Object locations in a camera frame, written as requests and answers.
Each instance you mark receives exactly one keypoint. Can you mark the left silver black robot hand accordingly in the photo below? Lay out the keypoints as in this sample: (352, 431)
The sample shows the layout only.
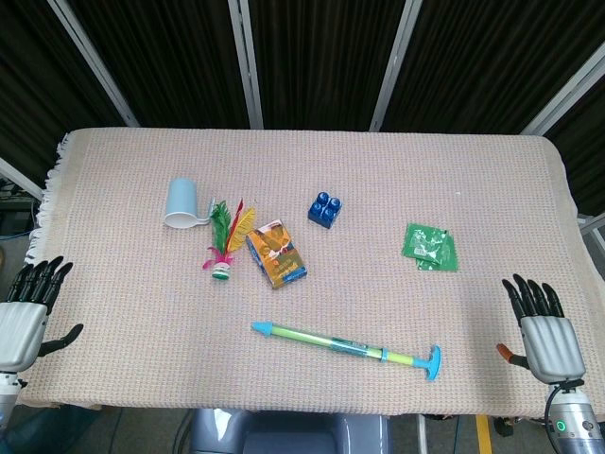
(19, 326)

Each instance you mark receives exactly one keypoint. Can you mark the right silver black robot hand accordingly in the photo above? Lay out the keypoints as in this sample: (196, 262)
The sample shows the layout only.
(550, 338)

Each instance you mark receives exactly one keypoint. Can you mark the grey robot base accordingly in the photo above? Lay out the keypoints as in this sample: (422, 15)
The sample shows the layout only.
(283, 432)

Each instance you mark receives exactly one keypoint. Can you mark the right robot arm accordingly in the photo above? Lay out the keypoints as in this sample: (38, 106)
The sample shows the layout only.
(569, 421)

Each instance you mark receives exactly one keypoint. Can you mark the colourful feather shuttlecock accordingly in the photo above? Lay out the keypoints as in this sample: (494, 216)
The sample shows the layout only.
(226, 241)

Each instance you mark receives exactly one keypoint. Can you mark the green snack packet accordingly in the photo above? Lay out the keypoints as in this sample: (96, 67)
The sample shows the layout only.
(446, 262)
(427, 243)

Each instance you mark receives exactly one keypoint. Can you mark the light blue plastic mug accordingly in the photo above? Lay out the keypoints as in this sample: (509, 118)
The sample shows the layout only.
(182, 205)

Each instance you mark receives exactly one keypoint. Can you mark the green blue water pump toy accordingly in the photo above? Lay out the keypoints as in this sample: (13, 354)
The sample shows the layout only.
(347, 349)

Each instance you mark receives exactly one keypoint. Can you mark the pink woven tablecloth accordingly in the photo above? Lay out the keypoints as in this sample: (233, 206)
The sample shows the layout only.
(302, 269)

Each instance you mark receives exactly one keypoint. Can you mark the blue building block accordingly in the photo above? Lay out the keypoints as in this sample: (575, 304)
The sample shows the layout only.
(325, 208)

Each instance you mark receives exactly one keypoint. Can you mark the orange blue card box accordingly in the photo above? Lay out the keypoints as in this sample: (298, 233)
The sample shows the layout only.
(275, 255)

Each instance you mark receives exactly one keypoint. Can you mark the white partition frame post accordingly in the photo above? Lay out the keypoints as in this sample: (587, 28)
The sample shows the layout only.
(246, 61)
(19, 177)
(565, 97)
(94, 61)
(394, 64)

